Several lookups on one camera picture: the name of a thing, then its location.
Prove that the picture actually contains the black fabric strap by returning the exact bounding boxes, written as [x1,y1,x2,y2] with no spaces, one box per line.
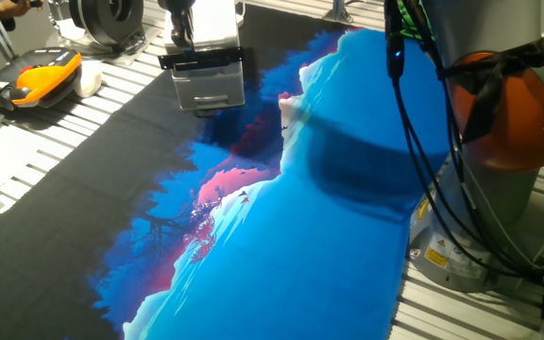
[441,37,544,143]

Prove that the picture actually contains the white foam block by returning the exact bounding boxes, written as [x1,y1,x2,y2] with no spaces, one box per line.
[72,59,105,99]

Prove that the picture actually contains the small silver drawer cabinet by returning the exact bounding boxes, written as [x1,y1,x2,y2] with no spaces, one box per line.
[162,0,247,112]

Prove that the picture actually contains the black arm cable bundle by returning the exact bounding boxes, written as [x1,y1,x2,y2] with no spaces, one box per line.
[383,0,544,284]

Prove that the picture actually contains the person's hand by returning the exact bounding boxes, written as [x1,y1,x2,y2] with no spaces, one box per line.
[0,0,44,20]

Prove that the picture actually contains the orange and black teach pendant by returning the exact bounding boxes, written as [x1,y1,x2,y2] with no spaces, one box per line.
[0,46,84,112]

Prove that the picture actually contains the landscape print desk mat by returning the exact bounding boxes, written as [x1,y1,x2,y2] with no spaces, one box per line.
[0,4,451,340]

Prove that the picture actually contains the black handle bar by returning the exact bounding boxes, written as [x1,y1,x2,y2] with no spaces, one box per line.
[157,45,246,72]

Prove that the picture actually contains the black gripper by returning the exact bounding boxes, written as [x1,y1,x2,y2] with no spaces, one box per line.
[157,0,196,51]

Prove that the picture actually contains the black filament spool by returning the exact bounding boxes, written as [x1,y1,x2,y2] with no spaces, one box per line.
[66,0,145,48]

